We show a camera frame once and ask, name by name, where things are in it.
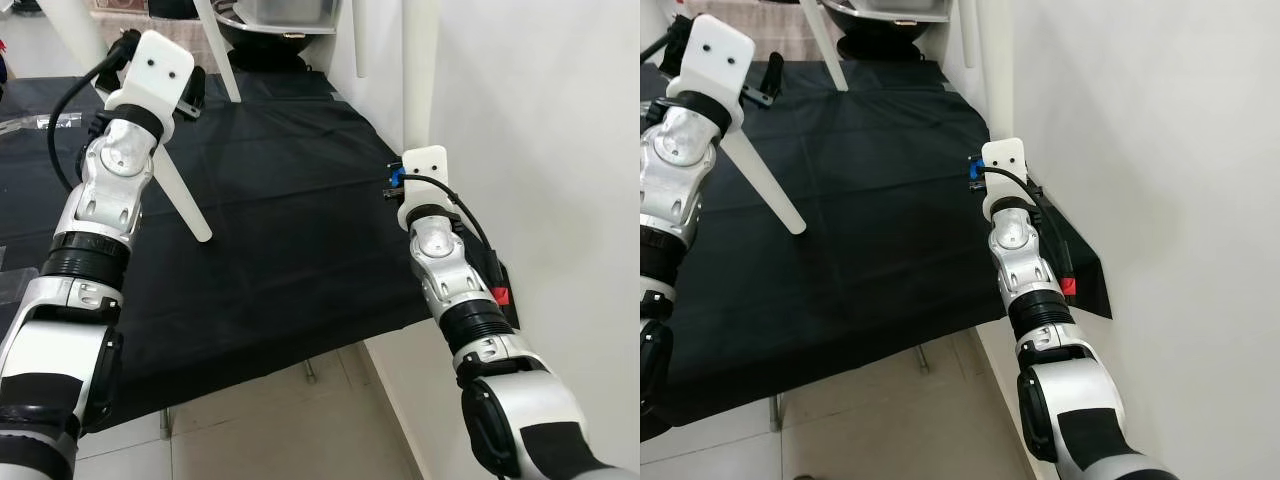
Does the white plastic table leg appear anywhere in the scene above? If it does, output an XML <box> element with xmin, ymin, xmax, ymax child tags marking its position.
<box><xmin>193</xmin><ymin>0</ymin><xmax>243</xmax><ymax>104</ymax></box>
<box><xmin>957</xmin><ymin>0</ymin><xmax>977</xmax><ymax>70</ymax></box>
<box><xmin>798</xmin><ymin>0</ymin><xmax>850</xmax><ymax>93</ymax></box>
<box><xmin>349</xmin><ymin>0</ymin><xmax>367</xmax><ymax>80</ymax></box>
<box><xmin>718</xmin><ymin>128</ymin><xmax>808</xmax><ymax>237</ymax></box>
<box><xmin>38</xmin><ymin>0</ymin><xmax>214</xmax><ymax>244</ymax></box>
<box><xmin>402</xmin><ymin>0</ymin><xmax>442</xmax><ymax>153</ymax></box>
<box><xmin>979</xmin><ymin>0</ymin><xmax>1017</xmax><ymax>146</ymax></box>

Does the beige cloth covered bench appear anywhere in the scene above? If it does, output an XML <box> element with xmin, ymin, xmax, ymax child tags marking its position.
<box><xmin>90</xmin><ymin>0</ymin><xmax>206</xmax><ymax>36</ymax></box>
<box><xmin>690</xmin><ymin>0</ymin><xmax>826</xmax><ymax>63</ymax></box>

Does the black round bowl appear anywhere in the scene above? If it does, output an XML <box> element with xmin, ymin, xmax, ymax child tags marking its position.
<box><xmin>822</xmin><ymin>0</ymin><xmax>948</xmax><ymax>63</ymax></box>
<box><xmin>213</xmin><ymin>0</ymin><xmax>323</xmax><ymax>73</ymax></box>

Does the clear plastic storage box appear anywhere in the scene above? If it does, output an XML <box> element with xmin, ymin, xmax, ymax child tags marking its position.
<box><xmin>233</xmin><ymin>0</ymin><xmax>343</xmax><ymax>33</ymax></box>
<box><xmin>848</xmin><ymin>0</ymin><xmax>953</xmax><ymax>23</ymax></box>

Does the clear tape strip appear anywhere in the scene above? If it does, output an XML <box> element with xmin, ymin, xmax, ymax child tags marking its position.
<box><xmin>0</xmin><ymin>112</ymin><xmax>83</xmax><ymax>134</ymax></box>

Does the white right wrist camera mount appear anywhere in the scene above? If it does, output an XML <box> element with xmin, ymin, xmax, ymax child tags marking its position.
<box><xmin>397</xmin><ymin>145</ymin><xmax>450</xmax><ymax>231</ymax></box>
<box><xmin>979</xmin><ymin>138</ymin><xmax>1028</xmax><ymax>218</ymax></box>

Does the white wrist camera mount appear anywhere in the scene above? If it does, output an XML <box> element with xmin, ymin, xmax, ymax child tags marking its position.
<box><xmin>397</xmin><ymin>145</ymin><xmax>450</xmax><ymax>231</ymax></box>
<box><xmin>979</xmin><ymin>138</ymin><xmax>1028</xmax><ymax>218</ymax></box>
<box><xmin>103</xmin><ymin>30</ymin><xmax>197</xmax><ymax>143</ymax></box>
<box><xmin>664</xmin><ymin>14</ymin><xmax>757</xmax><ymax>133</ymax></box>

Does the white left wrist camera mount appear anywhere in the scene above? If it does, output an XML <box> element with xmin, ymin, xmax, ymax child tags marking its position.
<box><xmin>103</xmin><ymin>30</ymin><xmax>197</xmax><ymax>143</ymax></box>
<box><xmin>664</xmin><ymin>14</ymin><xmax>757</xmax><ymax>133</ymax></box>

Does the grey metal table frame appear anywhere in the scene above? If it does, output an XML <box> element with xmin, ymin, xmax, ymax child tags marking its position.
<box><xmin>768</xmin><ymin>345</ymin><xmax>931</xmax><ymax>433</ymax></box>
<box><xmin>158</xmin><ymin>358</ymin><xmax>319</xmax><ymax>441</ymax></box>

